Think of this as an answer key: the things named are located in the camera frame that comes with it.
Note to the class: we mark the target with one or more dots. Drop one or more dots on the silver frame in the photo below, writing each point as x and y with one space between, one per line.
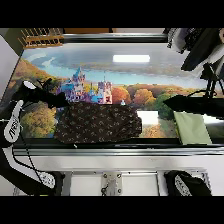
133 152

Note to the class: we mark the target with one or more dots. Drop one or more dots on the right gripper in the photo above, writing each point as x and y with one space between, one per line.
181 103

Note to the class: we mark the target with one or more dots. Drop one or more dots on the heap of clothes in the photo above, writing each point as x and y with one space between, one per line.
200 46

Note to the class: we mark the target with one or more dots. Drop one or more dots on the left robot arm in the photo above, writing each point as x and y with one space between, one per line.
31 94

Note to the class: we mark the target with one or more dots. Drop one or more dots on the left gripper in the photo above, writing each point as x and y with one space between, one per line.
59 99

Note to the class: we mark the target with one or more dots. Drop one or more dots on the brown patterned garment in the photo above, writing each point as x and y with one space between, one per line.
100 122

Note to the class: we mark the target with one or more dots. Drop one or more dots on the pale green garment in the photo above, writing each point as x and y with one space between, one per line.
192 128

